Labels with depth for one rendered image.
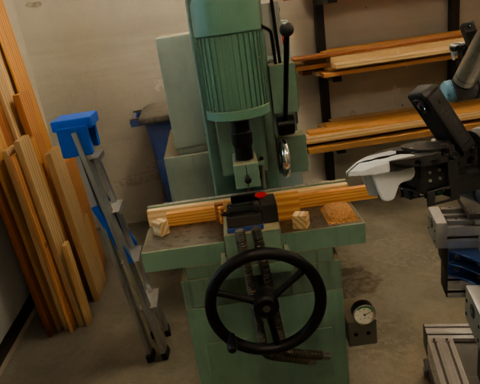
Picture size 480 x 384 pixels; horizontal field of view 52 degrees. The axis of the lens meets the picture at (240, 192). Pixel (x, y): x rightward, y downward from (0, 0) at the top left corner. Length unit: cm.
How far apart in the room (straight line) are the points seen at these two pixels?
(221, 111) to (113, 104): 253
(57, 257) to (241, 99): 166
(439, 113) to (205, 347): 99
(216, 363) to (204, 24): 93
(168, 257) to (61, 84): 266
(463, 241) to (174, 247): 90
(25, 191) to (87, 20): 160
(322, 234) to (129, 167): 271
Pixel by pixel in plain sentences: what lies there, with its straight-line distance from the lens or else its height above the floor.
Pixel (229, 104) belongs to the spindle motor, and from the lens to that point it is 128.
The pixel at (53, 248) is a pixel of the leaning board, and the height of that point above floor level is 47.
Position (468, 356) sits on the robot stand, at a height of 21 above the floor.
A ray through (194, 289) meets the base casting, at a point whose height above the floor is 77.
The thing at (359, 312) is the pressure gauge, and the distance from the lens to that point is 138.
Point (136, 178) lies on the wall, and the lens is 389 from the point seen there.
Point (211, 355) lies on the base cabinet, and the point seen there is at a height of 55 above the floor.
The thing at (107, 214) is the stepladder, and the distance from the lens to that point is 211.
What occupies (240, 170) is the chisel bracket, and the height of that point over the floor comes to 105.
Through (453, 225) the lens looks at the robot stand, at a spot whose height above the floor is 76.
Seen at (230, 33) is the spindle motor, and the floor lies 141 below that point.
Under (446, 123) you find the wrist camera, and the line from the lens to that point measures 74.
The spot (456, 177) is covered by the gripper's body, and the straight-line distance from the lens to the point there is 75.
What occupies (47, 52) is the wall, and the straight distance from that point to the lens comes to 383.
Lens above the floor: 145
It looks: 20 degrees down
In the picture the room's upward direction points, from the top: 8 degrees counter-clockwise
